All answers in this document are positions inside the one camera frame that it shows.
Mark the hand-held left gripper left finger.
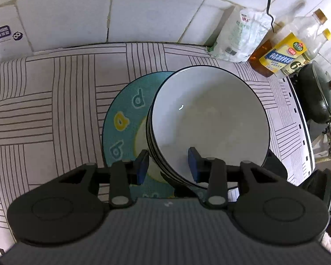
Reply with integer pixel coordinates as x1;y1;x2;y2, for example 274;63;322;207
58;149;150;208

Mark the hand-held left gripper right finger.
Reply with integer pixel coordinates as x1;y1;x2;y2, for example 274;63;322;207
188;147;287;209

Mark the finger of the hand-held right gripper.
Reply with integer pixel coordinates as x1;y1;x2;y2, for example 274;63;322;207
262;149;289;180

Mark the teal egg print plate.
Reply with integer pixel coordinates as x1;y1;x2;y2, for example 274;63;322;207
102;71;182;199

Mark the dark green wok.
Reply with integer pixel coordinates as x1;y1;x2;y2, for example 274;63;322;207
296;61;331;141

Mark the glass wok lid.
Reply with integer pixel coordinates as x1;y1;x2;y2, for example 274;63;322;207
310;61;331;120

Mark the gold cap clear bottle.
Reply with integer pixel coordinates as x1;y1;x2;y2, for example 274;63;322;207
276;28;331;78

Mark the striped counter cloth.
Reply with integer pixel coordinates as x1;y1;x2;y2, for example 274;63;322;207
0;42;318;260

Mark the amber liquid bottle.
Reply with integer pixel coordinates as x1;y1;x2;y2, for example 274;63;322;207
248;0;307;78

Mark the yellow label oil bottle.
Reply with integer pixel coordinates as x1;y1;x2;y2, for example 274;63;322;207
259;8;329;75

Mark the white plastic bag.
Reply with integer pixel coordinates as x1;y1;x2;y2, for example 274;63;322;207
207;6;273;63

